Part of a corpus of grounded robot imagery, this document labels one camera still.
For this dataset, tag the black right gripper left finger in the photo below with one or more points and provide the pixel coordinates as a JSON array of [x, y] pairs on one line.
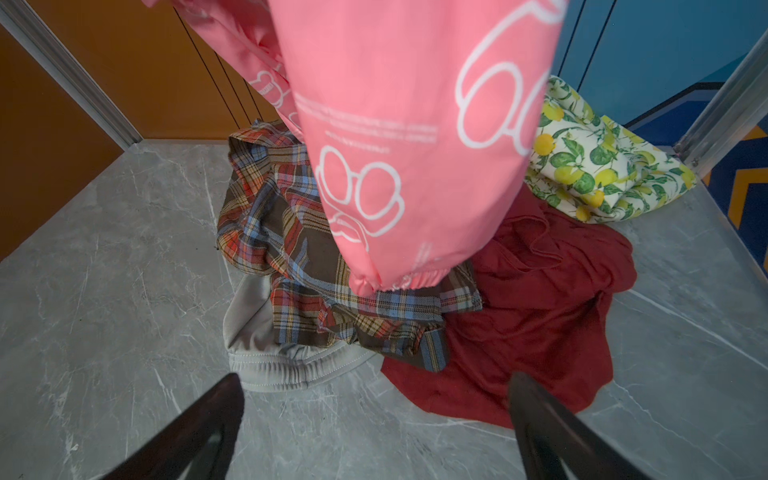
[[197, 444]]

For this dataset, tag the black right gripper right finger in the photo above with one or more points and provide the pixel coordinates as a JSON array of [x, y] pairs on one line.
[[554, 443]]

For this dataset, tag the pink cloth with white print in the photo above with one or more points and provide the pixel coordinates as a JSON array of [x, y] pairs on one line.
[[418, 116]]

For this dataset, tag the grey ribbed cloth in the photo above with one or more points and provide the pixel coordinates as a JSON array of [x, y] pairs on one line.
[[265, 366]]

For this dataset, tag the dark red cloth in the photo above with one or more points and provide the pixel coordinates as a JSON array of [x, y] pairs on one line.
[[547, 282]]

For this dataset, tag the lemon print cloth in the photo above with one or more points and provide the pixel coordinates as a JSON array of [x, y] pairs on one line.
[[595, 170]]

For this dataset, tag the plaid flannel shirt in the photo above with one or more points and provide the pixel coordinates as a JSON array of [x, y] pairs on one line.
[[272, 224]]

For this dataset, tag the aluminium corner post right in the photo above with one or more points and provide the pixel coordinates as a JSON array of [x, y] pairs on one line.
[[734, 111]]

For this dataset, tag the aluminium corner post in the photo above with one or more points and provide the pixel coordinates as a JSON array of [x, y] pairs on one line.
[[734, 111], [34, 35]]

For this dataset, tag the aluminium corner post left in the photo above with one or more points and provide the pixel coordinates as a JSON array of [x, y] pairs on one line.
[[34, 35]]

